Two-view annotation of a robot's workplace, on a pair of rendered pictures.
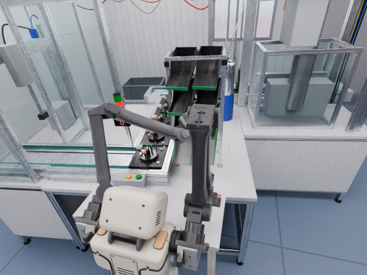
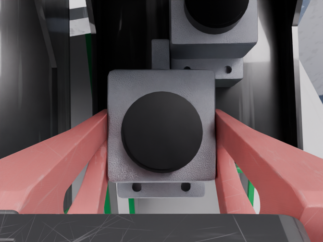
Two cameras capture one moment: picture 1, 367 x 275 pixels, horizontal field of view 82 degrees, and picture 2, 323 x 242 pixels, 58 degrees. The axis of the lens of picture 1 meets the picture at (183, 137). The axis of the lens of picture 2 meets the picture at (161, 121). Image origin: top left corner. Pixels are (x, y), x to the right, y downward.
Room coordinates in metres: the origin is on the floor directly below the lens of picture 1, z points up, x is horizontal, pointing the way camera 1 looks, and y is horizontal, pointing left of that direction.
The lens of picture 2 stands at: (1.05, -0.09, 1.38)
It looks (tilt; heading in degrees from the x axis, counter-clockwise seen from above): 62 degrees down; 344
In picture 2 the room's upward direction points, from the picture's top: 5 degrees counter-clockwise
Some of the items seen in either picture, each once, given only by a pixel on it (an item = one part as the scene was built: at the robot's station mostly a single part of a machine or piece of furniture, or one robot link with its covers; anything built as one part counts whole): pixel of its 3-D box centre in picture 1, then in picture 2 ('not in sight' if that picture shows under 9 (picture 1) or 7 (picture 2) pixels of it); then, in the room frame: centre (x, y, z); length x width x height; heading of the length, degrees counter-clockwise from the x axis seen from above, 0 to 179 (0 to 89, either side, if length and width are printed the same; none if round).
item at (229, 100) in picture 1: (225, 106); not in sight; (1.95, -0.45, 1.00); 0.16 x 0.16 x 0.27
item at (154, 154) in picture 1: (148, 154); not in sight; (1.25, 0.27, 0.98); 0.14 x 0.14 x 0.02
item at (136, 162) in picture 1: (148, 156); not in sight; (1.25, 0.27, 0.96); 0.24 x 0.24 x 0.02; 81
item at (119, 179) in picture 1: (129, 180); not in sight; (1.05, 0.38, 0.93); 0.21 x 0.07 x 0.06; 81
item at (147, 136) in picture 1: (155, 132); not in sight; (1.50, 0.23, 1.01); 0.24 x 0.24 x 0.13; 81
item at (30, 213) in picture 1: (74, 166); not in sight; (1.86, 1.25, 0.43); 1.39 x 0.63 x 0.86; 171
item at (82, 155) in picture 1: (113, 159); not in sight; (1.32, 0.56, 0.91); 0.84 x 0.28 x 0.10; 81
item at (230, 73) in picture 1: (227, 73); not in sight; (1.95, -0.45, 1.32); 0.14 x 0.14 x 0.38
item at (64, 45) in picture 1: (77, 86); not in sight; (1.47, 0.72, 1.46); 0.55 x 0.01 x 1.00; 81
